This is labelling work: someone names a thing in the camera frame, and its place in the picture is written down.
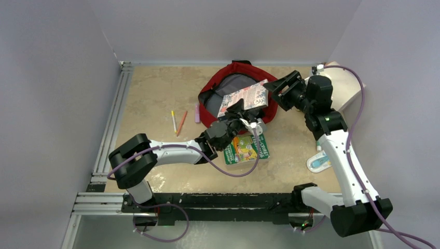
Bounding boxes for orange pencil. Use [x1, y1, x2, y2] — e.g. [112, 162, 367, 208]
[176, 111, 188, 136]

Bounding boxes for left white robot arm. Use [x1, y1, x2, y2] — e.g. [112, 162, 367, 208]
[107, 99, 263, 212]

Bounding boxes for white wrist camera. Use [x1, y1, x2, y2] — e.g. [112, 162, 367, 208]
[240, 118, 267, 136]
[311, 64, 325, 75]

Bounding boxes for floral cover book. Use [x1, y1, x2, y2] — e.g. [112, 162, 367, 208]
[217, 79, 269, 119]

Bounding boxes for red backpack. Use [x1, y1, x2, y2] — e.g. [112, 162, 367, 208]
[198, 61, 277, 128]

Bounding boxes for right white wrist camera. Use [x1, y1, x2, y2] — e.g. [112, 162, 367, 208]
[311, 64, 325, 75]

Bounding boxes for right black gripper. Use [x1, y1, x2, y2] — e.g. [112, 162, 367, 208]
[264, 71, 314, 114]

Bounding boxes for green treehouse book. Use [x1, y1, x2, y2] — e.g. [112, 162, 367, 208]
[223, 134, 270, 166]

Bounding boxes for aluminium frame rails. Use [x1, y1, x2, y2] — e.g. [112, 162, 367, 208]
[62, 61, 384, 249]

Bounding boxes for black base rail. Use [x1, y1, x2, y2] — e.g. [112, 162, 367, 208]
[121, 192, 323, 227]

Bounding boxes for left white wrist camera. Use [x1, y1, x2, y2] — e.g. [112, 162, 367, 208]
[240, 118, 267, 136]

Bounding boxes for pink highlighter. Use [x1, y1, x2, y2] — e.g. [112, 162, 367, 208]
[194, 103, 201, 123]

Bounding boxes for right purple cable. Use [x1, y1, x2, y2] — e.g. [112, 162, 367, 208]
[294, 65, 437, 249]

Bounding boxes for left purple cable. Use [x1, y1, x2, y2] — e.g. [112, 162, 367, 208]
[106, 125, 260, 243]

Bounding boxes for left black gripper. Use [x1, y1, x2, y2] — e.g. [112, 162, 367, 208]
[218, 99, 251, 151]

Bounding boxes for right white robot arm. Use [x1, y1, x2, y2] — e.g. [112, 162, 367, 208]
[264, 71, 393, 237]

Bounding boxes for cream round lunch box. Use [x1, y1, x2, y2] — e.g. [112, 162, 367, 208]
[305, 62, 361, 112]

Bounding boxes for purple cable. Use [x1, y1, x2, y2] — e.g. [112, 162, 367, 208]
[106, 125, 260, 243]
[294, 65, 437, 249]

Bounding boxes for yellow pen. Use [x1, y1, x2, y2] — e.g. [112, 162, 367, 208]
[171, 110, 177, 134]

